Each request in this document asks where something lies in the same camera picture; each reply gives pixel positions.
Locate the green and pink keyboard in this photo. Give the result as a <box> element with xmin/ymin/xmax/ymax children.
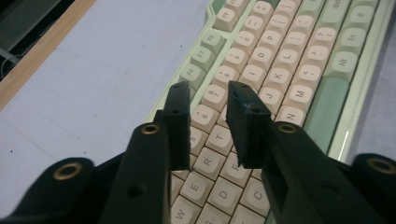
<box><xmin>143</xmin><ymin>0</ymin><xmax>396</xmax><ymax>224</ymax></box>

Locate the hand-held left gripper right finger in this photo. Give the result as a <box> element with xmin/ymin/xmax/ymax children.
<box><xmin>226</xmin><ymin>80</ymin><xmax>387</xmax><ymax>224</ymax></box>

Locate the white board table cover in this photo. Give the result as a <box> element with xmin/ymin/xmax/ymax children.
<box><xmin>0</xmin><ymin>0</ymin><xmax>396</xmax><ymax>218</ymax></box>

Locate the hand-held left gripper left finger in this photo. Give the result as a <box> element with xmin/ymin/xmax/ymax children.
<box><xmin>99</xmin><ymin>81</ymin><xmax>191</xmax><ymax>224</ymax></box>

